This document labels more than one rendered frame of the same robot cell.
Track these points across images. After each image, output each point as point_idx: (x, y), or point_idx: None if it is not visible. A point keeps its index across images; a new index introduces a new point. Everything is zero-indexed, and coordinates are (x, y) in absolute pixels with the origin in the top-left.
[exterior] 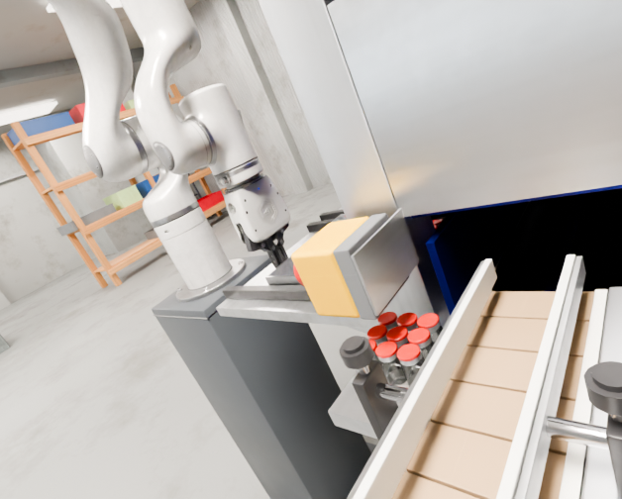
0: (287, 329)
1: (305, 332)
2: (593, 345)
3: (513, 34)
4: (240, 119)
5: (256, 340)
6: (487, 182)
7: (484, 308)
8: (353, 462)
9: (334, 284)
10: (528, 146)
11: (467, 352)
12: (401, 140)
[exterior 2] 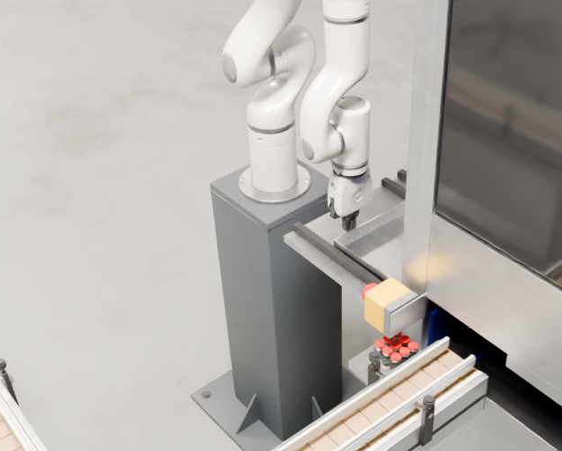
0: None
1: None
2: (455, 389)
3: (482, 283)
4: (369, 131)
5: (293, 255)
6: (460, 312)
7: (437, 354)
8: (323, 378)
9: (378, 316)
10: (475, 313)
11: (416, 370)
12: (438, 274)
